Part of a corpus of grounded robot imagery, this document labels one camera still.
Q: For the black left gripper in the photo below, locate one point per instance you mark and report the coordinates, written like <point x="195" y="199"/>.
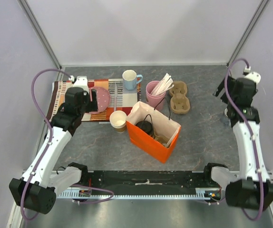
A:
<point x="92" y="105"/>

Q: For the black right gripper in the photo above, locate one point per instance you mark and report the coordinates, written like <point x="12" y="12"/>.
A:
<point x="228" y="89"/>

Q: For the black plastic cup lid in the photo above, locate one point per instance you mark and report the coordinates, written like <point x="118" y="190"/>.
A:
<point x="146" y="126"/>

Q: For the orange paper bag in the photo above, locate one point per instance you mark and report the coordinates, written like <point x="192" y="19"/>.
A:
<point x="162" y="126"/>

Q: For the brown cardboard cup carrier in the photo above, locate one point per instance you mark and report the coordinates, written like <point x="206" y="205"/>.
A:
<point x="163" y="140"/>

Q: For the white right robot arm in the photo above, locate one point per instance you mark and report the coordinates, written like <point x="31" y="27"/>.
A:
<point x="252" y="189"/>

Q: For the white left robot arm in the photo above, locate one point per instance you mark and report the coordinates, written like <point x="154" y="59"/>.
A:
<point x="36" y="189"/>

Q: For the pink polka dot plate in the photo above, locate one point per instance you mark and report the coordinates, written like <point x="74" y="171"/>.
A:
<point x="103" y="98"/>

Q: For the stack of paper cups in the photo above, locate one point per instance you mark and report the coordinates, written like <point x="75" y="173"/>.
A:
<point x="118" y="121"/>

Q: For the colourful patchwork placemat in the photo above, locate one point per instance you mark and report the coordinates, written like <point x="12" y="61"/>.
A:
<point x="125" y="99"/>

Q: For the light blue mug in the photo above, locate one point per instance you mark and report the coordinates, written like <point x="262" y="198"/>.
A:
<point x="131" y="79"/>

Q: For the pink utensil holder cup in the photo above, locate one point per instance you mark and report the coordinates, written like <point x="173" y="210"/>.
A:
<point x="152" y="100"/>

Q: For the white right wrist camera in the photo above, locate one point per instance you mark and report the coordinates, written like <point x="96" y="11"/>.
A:
<point x="251" y="75"/>

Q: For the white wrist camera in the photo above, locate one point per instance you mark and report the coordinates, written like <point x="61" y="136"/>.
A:
<point x="251" y="75"/>
<point x="82" y="82"/>

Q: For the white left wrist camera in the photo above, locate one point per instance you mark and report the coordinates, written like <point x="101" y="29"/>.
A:
<point x="82" y="82"/>

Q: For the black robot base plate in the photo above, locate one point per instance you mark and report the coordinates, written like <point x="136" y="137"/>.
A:
<point x="148" y="181"/>

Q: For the grey cable duct rail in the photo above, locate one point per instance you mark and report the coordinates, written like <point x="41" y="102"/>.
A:
<point x="182" y="193"/>

